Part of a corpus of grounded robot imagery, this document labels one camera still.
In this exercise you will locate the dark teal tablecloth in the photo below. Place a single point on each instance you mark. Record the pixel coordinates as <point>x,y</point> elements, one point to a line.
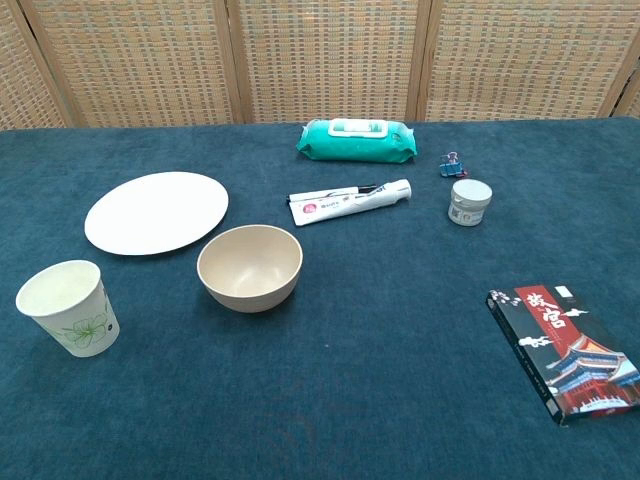
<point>350,375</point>

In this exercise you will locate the white toothpaste tube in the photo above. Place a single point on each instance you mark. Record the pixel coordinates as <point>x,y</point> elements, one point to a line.
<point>340,207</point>

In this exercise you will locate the blue binder clip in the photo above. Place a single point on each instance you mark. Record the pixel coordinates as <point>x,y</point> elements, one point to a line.
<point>451,169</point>

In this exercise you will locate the paper cup with green print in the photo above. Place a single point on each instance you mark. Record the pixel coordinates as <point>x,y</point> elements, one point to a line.
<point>75,320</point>

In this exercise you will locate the beige bowl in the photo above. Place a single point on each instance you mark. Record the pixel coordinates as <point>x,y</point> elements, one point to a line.
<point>240,280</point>

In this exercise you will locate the woven rattan screen panel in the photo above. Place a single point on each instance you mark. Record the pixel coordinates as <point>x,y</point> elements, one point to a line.
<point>632,100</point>
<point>140,60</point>
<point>20,85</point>
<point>330,60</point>
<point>525,60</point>

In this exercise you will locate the small white lidded jar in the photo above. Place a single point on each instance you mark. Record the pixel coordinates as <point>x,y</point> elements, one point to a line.
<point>469,207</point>

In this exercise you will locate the black red palace book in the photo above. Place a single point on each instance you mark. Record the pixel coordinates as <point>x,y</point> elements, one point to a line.
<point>565,345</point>

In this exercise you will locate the green wet wipes pack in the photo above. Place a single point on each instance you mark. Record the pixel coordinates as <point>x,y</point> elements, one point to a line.
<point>350,147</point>

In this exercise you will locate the white round plate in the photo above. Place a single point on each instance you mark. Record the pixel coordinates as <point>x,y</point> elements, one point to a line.
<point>150,215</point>

